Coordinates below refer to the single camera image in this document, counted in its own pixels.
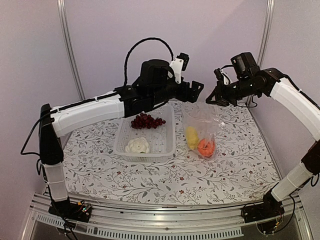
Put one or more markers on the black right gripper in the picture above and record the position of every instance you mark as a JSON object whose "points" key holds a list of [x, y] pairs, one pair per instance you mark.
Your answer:
{"points": [[220, 94]]}

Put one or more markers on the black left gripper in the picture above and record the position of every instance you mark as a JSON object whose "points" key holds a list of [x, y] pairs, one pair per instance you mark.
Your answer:
{"points": [[185, 96]]}

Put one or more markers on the clear zip top bag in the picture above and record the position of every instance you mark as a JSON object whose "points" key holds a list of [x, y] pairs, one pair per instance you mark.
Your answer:
{"points": [[205, 119]]}

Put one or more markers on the yellow toy mango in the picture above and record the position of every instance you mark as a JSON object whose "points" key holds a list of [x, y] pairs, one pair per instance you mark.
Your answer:
{"points": [[191, 136]]}

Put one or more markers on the orange toy pumpkin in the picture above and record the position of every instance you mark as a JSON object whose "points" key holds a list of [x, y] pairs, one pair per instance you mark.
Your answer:
{"points": [[206, 148]]}

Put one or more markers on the white perforated plastic basket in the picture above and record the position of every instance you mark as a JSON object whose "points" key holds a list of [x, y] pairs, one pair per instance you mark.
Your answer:
{"points": [[161, 140]]}

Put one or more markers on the dark red grape bunch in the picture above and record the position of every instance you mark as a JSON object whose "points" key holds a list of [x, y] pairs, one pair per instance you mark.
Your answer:
{"points": [[146, 121]]}

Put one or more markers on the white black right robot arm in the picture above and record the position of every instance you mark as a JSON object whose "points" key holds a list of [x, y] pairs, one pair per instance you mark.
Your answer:
{"points": [[291, 123]]}

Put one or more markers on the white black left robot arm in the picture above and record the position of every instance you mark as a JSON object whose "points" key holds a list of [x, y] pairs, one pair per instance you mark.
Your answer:
{"points": [[54, 122]]}

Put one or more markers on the floral patterned table mat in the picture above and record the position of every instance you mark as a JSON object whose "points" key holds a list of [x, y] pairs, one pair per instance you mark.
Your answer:
{"points": [[241, 171]]}

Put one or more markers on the white toy cauliflower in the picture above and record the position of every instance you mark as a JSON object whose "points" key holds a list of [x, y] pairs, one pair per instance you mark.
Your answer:
{"points": [[138, 146]]}

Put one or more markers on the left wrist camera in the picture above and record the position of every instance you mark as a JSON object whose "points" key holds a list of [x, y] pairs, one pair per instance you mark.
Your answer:
{"points": [[157, 72]]}

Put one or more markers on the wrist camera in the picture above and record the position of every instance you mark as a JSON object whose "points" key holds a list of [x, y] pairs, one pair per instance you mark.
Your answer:
{"points": [[157, 72], [244, 65]]}

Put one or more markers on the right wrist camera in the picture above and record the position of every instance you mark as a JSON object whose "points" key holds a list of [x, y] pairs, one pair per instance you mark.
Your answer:
{"points": [[244, 65]]}

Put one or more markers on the right aluminium corner post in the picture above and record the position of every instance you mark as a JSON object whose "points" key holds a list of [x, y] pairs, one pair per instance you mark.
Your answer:
{"points": [[270, 5]]}

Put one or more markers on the aluminium corner post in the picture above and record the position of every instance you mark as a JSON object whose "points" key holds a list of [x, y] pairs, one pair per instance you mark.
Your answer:
{"points": [[61, 6], [270, 5]]}

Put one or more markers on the aluminium front rail frame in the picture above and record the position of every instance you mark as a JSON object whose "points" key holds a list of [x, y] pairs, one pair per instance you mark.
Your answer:
{"points": [[121, 220]]}

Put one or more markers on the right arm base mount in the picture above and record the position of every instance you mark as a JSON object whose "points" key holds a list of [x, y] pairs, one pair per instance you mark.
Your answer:
{"points": [[269, 208]]}

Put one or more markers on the left aluminium corner post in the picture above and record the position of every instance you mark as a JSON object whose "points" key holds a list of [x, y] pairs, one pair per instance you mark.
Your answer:
{"points": [[61, 6]]}

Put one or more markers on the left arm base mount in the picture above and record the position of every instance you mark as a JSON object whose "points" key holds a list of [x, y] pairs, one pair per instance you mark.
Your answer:
{"points": [[80, 211]]}

